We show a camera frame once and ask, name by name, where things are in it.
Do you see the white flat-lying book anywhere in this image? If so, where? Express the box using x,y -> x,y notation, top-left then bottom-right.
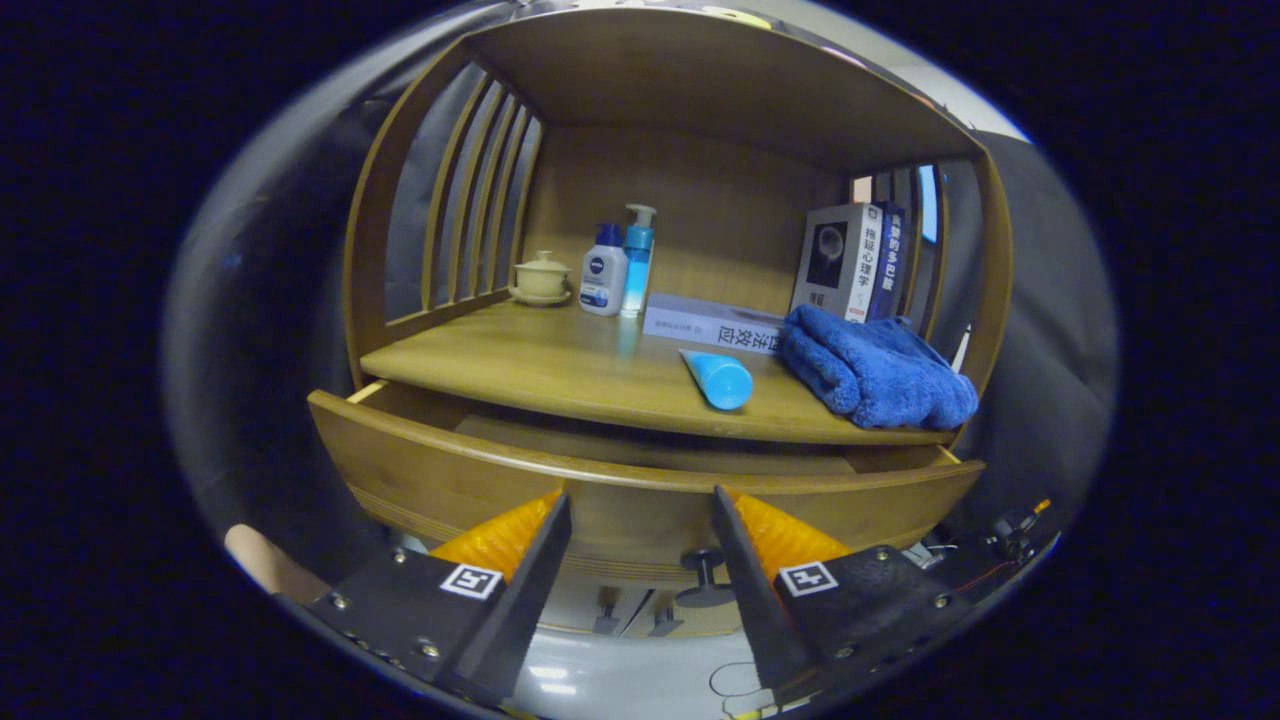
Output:
643,292 -> 791,356

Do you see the wooden drawer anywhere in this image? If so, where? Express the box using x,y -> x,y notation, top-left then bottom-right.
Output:
307,378 -> 986,611

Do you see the wooden countertop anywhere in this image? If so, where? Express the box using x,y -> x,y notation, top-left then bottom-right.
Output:
358,298 -> 961,447

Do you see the white upright book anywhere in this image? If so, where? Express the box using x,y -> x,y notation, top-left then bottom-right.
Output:
790,202 -> 886,323

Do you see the white lotion bottle blue cap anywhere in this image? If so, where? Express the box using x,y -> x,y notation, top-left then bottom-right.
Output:
579,223 -> 629,318

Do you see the wooden cabinet door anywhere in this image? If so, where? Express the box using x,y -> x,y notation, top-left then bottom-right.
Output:
545,580 -> 641,636
620,590 -> 746,639

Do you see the blue pump bottle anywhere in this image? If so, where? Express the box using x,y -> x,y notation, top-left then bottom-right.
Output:
620,204 -> 658,319

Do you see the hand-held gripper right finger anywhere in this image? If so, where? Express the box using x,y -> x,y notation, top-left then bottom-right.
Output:
710,486 -> 986,701

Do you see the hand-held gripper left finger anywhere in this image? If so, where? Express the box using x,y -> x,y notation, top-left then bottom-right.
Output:
305,490 -> 573,706

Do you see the blue folded towel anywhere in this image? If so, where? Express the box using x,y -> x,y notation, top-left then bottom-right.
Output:
778,304 -> 981,431

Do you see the orange and black tool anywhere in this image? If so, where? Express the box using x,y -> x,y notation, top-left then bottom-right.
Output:
985,498 -> 1056,561

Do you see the black floor cable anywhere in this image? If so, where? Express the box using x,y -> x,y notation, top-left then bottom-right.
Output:
708,660 -> 776,716

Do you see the dark blue upright book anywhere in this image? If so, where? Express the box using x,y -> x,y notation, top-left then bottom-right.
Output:
868,203 -> 906,321

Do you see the blue cosmetic tube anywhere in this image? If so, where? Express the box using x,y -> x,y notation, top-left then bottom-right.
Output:
680,348 -> 755,411

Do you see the cream lidded teacup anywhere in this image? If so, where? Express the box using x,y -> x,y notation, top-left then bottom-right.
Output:
508,250 -> 574,307

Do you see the wooden cabinet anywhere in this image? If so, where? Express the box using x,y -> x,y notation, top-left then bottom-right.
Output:
340,8 -> 1014,641

